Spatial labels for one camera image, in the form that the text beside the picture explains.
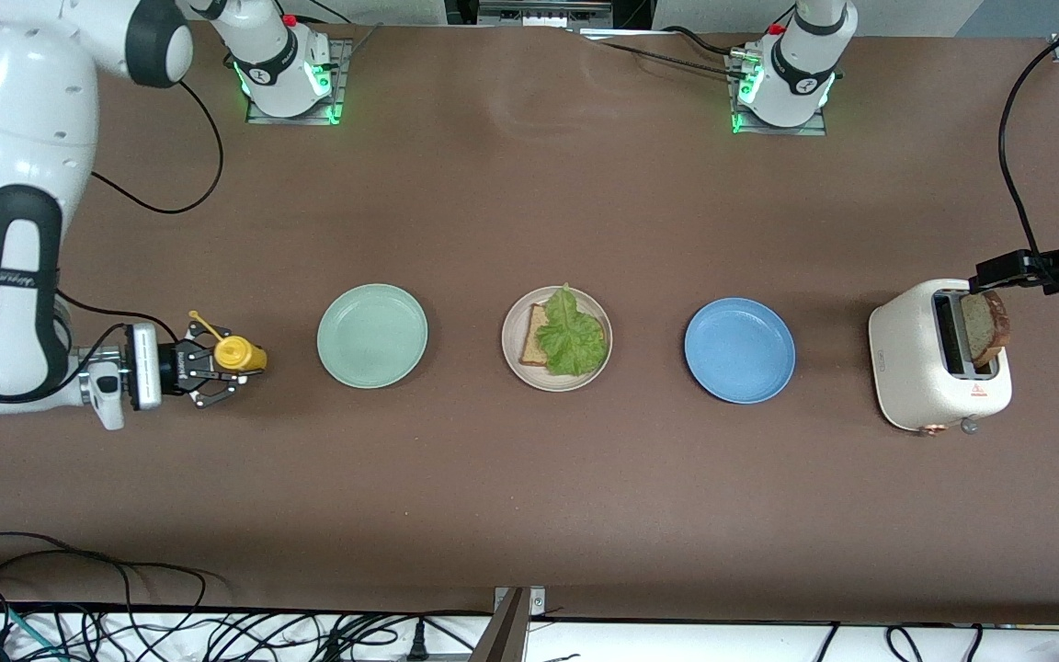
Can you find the brown bread slice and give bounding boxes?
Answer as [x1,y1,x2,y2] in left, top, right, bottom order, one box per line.
[960,287,1013,371]
[520,303,606,369]

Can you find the long looped black cable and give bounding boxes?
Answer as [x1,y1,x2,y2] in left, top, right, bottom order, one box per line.
[0,531,218,612]

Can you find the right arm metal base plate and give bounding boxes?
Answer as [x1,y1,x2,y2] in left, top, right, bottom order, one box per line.
[246,37,352,126]

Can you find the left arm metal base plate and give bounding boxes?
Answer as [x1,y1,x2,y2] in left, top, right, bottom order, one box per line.
[727,51,829,137]

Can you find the blue plate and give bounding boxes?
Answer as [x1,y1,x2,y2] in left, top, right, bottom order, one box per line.
[684,297,797,405]

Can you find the grey metal table bracket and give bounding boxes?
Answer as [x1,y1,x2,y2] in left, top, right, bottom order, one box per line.
[470,586,547,662]

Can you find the pale green plate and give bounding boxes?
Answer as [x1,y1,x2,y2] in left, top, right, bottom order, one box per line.
[316,283,429,390]

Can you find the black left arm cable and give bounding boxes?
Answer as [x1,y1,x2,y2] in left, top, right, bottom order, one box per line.
[996,0,1059,260]

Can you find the tangled black cables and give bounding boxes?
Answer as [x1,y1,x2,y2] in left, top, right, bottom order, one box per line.
[61,607,494,662]

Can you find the grey metal device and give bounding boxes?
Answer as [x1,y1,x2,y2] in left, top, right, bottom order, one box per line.
[477,0,615,29]

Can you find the thick black cable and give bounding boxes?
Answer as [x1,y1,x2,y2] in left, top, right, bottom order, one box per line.
[663,26,742,56]

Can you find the beige plate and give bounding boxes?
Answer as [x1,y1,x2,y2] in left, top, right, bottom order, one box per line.
[501,285,614,393]

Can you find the green lettuce leaf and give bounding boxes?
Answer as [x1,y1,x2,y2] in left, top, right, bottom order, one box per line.
[537,282,609,378]

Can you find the black braided cable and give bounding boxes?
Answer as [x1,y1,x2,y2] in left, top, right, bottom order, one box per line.
[596,41,740,80]

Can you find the white two-slot toaster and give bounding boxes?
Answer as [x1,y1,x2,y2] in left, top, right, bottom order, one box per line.
[868,279,1014,435]

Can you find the yellow mustard squeeze bottle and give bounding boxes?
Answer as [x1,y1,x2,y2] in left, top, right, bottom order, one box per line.
[188,311,268,373]

